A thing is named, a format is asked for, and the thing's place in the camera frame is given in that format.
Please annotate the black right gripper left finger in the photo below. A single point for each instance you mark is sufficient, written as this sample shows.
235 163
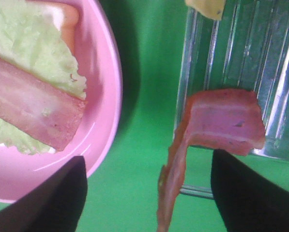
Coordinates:
54 206

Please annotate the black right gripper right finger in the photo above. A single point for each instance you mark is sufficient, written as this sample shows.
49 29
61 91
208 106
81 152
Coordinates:
247 202

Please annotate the bacon strip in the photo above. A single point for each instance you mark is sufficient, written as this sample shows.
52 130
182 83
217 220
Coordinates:
228 119
37 108

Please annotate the green lettuce leaf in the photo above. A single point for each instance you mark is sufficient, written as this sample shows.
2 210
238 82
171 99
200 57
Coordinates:
28 42

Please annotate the bread slice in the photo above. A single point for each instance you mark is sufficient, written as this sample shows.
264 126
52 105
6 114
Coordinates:
62 16

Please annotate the green tablecloth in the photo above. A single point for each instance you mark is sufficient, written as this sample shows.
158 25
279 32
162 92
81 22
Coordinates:
122 191

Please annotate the clear right plastic container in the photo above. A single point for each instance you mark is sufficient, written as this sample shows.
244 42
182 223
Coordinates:
248 49

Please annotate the pink round plate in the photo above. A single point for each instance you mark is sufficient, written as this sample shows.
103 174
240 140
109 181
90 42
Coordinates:
99 61

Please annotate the yellow cheese slice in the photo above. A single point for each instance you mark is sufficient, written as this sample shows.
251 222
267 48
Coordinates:
212 9

